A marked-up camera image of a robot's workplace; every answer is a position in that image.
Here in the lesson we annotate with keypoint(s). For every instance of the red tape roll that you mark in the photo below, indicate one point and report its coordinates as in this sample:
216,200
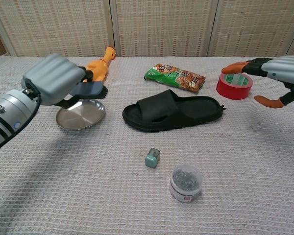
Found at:
230,90

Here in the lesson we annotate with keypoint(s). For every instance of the small teal pencil sharpener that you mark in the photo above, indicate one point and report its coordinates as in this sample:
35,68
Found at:
151,160

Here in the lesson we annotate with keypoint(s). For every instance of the clear round jar of pins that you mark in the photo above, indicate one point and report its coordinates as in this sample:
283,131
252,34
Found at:
185,183

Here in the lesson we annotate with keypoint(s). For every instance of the blue black brush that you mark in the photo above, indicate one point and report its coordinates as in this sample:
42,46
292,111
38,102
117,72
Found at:
90,88

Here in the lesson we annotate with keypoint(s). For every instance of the orange rubber chicken toy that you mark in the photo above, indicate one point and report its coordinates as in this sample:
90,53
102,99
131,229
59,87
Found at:
96,68

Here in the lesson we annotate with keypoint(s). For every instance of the black slide sandal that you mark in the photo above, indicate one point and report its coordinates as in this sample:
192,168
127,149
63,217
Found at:
156,107

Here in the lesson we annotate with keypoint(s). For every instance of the left black-fingered robot hand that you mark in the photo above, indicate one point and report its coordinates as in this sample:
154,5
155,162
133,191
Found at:
51,78

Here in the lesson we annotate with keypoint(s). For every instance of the green snack bag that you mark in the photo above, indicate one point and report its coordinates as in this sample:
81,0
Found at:
174,77

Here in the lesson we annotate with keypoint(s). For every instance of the white woven tablecloth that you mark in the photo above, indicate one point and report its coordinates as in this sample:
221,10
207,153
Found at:
88,183

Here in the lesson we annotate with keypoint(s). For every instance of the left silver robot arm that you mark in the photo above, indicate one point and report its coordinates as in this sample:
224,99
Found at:
5,117

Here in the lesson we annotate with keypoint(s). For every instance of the round stainless steel plate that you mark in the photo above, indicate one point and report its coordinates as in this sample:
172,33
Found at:
83,116

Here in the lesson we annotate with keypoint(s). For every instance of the right orange-tipped robot hand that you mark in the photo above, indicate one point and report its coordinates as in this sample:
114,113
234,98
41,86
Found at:
289,68

